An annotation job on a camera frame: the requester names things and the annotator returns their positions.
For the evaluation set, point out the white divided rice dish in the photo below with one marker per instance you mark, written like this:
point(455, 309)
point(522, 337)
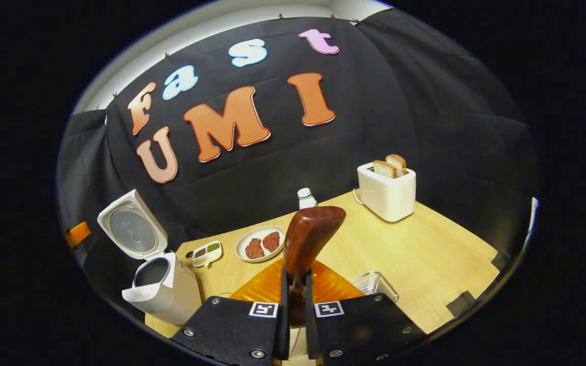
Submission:
point(206, 254)

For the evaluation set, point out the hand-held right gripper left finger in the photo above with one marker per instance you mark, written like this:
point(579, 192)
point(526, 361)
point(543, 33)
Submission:
point(232, 325)

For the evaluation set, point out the white rice cooker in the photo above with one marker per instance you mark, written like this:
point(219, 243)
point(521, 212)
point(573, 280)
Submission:
point(168, 290)

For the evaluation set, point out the brown wooden spoon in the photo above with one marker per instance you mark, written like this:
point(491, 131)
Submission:
point(313, 229)

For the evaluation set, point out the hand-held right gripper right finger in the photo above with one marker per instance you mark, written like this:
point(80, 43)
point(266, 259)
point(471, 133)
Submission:
point(364, 325)

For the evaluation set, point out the white toaster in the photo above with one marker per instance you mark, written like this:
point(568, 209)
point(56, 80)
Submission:
point(387, 195)

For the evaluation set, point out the white round plate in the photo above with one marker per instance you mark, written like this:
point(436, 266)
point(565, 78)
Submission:
point(260, 231)

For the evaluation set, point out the black backdrop cloth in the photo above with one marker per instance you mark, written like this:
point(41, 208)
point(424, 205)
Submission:
point(374, 101)

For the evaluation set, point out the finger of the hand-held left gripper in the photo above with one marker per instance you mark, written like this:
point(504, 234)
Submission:
point(78, 234)

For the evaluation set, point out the white bottle green label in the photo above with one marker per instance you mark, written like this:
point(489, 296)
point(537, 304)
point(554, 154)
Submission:
point(306, 199)

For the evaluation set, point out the red meat slice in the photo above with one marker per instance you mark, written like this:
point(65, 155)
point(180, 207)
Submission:
point(271, 241)
point(254, 249)

